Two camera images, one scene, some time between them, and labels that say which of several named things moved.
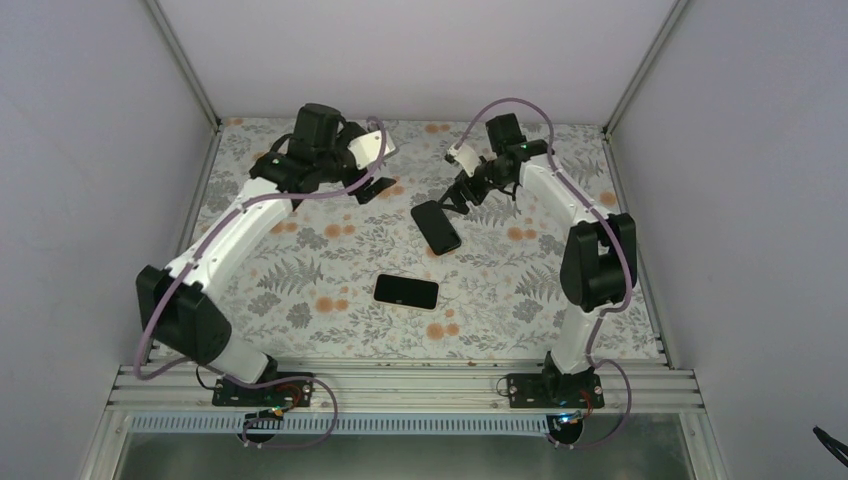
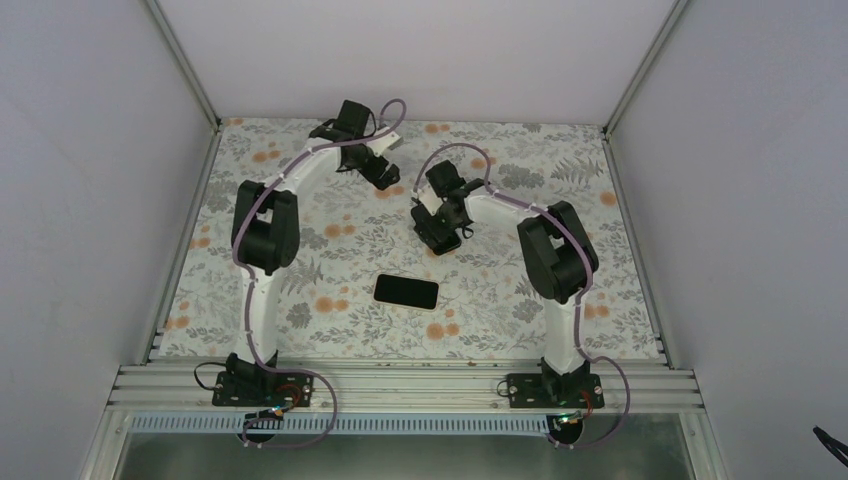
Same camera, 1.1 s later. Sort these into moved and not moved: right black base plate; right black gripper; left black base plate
Moved: right black gripper
Not moved: left black base plate; right black base plate
